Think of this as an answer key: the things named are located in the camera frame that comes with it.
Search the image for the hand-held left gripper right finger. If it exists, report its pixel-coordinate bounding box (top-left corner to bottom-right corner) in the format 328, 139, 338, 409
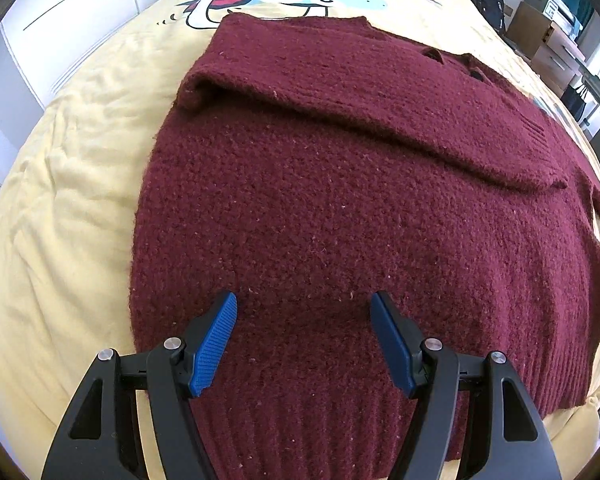
370, 291, 563, 480

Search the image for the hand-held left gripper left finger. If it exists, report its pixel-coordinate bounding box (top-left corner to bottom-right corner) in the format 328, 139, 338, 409
41, 291, 238, 480

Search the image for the maroon knit sweater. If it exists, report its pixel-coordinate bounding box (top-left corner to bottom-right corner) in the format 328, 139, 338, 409
128, 12, 600, 480

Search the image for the yellow printed bedspread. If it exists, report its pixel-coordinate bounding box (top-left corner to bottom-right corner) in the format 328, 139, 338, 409
0, 0, 600, 480

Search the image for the black shopping bag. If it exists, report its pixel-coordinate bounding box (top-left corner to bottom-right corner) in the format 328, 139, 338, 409
562, 84, 596, 123

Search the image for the wooden drawer cabinet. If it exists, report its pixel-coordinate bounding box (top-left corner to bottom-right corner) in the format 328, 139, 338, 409
505, 2, 588, 96

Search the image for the white wardrobe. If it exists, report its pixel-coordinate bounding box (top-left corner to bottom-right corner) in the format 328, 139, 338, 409
0, 0, 216, 221

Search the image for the black backpack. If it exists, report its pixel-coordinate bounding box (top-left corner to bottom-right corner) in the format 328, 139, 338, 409
462, 0, 507, 36

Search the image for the white printer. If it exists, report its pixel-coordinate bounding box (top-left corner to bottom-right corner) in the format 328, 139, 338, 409
522, 0, 583, 36

